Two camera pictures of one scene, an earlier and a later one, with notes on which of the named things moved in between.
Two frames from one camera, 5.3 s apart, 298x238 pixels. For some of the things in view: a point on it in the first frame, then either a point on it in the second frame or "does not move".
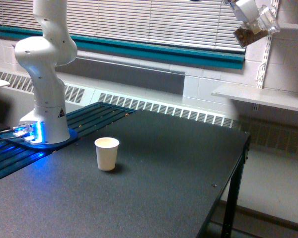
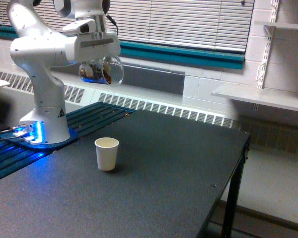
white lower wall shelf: [274, 98] does not move
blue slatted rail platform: [6, 157] does not move
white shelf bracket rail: [275, 4] does not move
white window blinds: [206, 23] does not move
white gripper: [249, 9] to [89, 46]
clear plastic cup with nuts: [254, 29] to [109, 70]
